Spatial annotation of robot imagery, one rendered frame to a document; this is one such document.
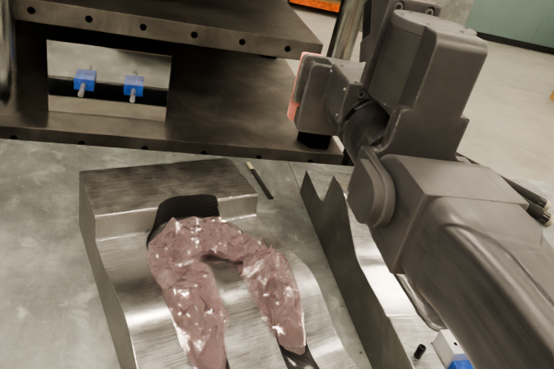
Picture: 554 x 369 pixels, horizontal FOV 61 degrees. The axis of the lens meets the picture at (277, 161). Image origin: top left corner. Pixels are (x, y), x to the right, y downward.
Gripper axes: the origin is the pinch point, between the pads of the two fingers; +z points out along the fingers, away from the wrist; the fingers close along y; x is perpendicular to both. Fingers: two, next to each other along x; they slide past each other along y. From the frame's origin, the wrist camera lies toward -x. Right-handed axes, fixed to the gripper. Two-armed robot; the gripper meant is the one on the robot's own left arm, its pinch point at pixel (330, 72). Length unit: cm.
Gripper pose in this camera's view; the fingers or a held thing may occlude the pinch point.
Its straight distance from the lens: 52.6
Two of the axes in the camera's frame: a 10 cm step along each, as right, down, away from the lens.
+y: -9.6, -1.0, -2.4
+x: -2.1, 8.6, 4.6
